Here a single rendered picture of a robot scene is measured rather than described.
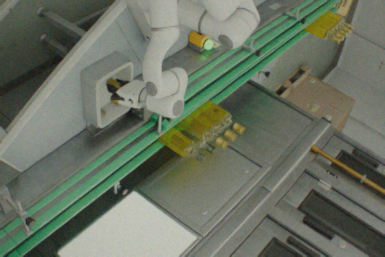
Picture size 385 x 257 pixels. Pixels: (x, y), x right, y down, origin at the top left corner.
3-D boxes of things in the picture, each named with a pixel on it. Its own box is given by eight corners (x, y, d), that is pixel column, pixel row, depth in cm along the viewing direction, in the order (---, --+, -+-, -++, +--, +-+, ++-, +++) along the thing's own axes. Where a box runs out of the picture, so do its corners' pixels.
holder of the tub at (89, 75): (84, 128, 168) (97, 139, 165) (80, 71, 149) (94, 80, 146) (116, 106, 178) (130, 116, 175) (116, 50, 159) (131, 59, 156)
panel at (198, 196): (53, 256, 150) (120, 319, 136) (51, 252, 148) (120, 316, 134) (207, 130, 204) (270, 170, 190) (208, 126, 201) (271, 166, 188)
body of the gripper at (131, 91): (139, 115, 145) (117, 106, 151) (161, 100, 151) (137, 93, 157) (136, 95, 140) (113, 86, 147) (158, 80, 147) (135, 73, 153)
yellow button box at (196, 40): (186, 45, 197) (200, 52, 194) (188, 31, 192) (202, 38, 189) (196, 40, 201) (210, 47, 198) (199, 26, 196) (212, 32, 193)
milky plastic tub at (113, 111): (84, 119, 164) (99, 130, 160) (80, 71, 148) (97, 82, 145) (117, 97, 174) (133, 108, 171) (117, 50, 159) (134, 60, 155)
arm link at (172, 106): (171, 75, 131) (192, 68, 138) (145, 68, 137) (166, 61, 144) (170, 123, 137) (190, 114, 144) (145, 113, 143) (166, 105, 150)
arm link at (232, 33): (195, 20, 146) (236, 38, 140) (216, -2, 151) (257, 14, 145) (198, 40, 154) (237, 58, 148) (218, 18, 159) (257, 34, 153)
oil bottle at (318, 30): (295, 26, 257) (336, 47, 246) (298, 18, 253) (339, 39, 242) (300, 23, 261) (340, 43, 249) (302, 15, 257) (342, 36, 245)
